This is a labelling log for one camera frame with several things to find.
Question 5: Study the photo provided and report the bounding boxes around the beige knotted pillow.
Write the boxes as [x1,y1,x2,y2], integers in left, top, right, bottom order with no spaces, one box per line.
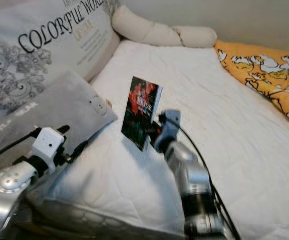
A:
[112,5,217,49]

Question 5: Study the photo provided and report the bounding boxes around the grey quilted bed base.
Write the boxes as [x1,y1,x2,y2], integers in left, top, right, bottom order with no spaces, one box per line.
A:
[34,200,185,240]

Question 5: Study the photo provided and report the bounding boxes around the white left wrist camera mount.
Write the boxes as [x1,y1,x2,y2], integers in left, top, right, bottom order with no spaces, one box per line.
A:
[32,126,66,173]

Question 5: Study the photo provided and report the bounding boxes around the grey plush pillow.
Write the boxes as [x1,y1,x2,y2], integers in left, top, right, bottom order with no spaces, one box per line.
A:
[0,70,119,171]

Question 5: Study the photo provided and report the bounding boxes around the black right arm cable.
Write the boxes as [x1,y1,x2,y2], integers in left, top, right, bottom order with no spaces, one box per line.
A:
[159,114,240,240]

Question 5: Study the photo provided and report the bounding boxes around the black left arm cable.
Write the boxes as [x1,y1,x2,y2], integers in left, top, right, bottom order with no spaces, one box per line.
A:
[0,127,45,166]

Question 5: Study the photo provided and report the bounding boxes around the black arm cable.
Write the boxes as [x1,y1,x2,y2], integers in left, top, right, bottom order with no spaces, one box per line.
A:
[0,127,45,166]
[159,114,240,240]

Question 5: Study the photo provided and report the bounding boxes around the yellow cartoon print duvet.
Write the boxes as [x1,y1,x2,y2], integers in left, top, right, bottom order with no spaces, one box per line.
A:
[214,40,289,133]

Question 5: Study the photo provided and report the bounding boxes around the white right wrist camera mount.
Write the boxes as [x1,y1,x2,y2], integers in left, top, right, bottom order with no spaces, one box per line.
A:
[153,109,181,153]

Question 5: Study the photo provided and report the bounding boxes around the dark paperback book red print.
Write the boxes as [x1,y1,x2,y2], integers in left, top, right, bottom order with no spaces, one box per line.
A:
[121,76,163,152]

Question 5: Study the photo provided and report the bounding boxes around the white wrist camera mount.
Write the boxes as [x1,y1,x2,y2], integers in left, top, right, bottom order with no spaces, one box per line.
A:
[153,109,181,153]
[32,126,66,173]

